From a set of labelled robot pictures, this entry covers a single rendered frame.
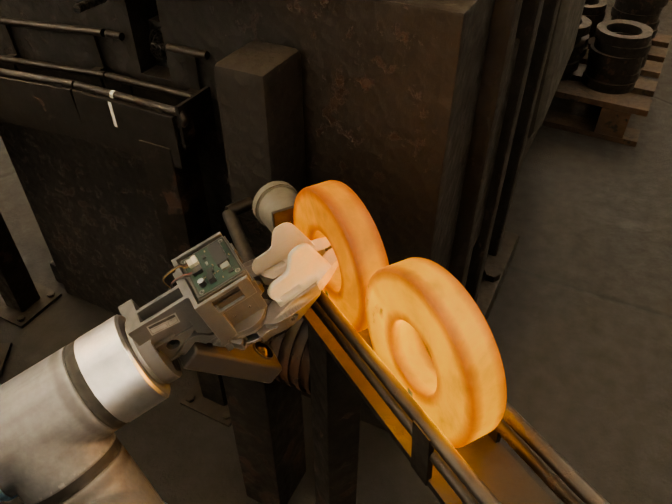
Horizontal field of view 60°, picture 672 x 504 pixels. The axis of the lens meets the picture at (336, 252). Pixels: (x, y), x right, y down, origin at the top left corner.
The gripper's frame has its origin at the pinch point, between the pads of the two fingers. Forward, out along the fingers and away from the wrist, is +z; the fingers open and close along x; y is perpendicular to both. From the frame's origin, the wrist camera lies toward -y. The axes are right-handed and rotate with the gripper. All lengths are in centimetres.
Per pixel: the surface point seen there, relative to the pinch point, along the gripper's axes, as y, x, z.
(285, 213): 0.8, 7.9, -1.8
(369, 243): 4.3, -5.2, 2.0
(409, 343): -1.2, -12.7, 0.1
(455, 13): 7.8, 13.9, 26.3
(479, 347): 6.0, -20.3, 2.4
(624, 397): -90, -1, 47
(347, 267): 2.4, -4.6, -0.5
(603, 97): -102, 87, 131
